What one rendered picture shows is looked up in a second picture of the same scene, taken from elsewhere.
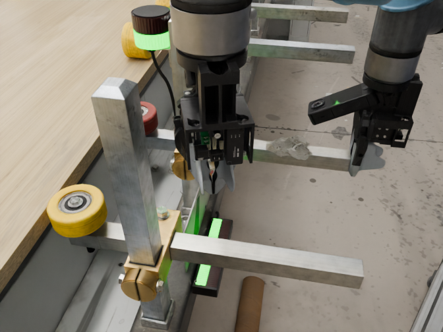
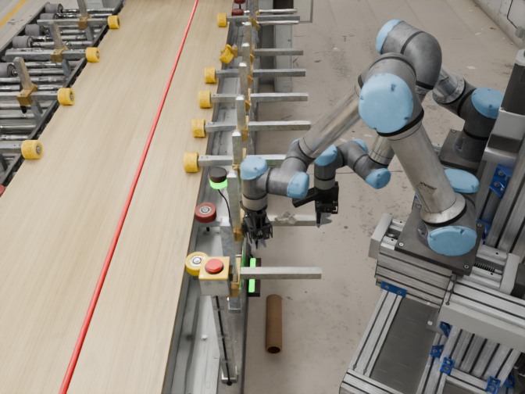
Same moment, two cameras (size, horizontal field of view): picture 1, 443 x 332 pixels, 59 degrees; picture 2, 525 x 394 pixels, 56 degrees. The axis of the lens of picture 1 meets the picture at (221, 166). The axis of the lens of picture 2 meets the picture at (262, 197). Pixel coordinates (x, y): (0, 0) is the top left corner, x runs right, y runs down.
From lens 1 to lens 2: 1.09 m
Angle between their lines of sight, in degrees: 6
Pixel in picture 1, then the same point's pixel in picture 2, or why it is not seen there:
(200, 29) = (253, 203)
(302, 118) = not seen: hidden behind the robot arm
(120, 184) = (226, 252)
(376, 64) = (317, 183)
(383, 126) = (326, 205)
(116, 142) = (226, 238)
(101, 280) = (196, 299)
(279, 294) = (292, 304)
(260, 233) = (273, 263)
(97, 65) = (170, 180)
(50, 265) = not seen: hidden behind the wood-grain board
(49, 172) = (177, 248)
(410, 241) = not seen: hidden behind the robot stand
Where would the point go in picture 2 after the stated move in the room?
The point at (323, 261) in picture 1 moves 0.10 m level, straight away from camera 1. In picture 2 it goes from (305, 270) to (309, 248)
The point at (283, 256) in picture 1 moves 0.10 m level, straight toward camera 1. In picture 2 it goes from (288, 270) to (287, 294)
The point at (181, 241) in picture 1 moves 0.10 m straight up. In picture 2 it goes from (244, 270) to (242, 250)
